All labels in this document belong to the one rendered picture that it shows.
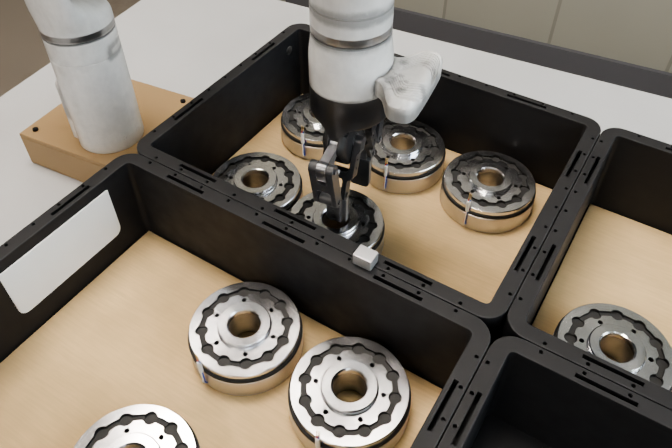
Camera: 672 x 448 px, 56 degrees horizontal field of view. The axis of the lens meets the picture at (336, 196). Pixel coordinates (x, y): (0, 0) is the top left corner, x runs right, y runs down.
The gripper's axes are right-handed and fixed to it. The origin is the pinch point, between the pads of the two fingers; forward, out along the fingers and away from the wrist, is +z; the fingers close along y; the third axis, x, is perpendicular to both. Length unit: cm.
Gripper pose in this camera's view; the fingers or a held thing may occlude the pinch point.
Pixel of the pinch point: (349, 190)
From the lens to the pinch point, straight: 67.2
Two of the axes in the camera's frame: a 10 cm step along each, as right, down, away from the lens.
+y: -4.1, 6.4, -6.4
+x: 9.1, 2.9, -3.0
